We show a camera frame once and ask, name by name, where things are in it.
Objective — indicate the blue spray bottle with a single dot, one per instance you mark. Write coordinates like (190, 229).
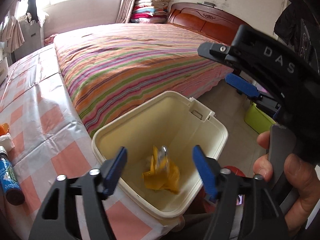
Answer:
(9, 183)

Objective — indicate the black hanging bag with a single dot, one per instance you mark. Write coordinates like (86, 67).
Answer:
(297, 27)

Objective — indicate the stack of folded blankets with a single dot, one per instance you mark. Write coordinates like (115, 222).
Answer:
(150, 11)

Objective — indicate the lime green plastic tub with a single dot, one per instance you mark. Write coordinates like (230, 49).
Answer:
(257, 119)

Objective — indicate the checkered plastic tablecloth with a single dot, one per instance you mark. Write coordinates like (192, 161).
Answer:
(48, 135)

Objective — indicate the yellow wrapper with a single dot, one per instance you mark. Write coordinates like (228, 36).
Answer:
(163, 173)

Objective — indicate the red wooden headboard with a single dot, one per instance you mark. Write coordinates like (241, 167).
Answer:
(207, 21)

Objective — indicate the orange peel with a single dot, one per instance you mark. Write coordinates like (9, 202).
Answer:
(4, 129)

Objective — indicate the striped colourful bedspread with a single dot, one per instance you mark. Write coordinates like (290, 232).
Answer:
(111, 69)

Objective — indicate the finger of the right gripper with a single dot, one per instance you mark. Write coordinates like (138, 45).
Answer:
(242, 85)

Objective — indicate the grey cabinet appliance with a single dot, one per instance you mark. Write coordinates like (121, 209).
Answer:
(33, 39)

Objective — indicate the white crumpled tissue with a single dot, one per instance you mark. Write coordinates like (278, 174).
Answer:
(7, 142)

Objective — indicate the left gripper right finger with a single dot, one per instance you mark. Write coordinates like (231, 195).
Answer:
(261, 217)

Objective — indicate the person's right hand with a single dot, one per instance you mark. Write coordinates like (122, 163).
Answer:
(300, 175)

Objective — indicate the white round pot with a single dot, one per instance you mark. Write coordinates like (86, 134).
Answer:
(4, 69)

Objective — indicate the black hanging garment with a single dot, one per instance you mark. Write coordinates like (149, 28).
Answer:
(32, 10)

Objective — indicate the cream plastic trash bin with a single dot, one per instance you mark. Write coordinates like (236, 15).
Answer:
(173, 125)

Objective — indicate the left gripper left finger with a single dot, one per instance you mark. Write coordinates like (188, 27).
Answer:
(57, 217)

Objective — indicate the pink striped curtain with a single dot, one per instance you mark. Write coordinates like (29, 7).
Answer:
(125, 11)

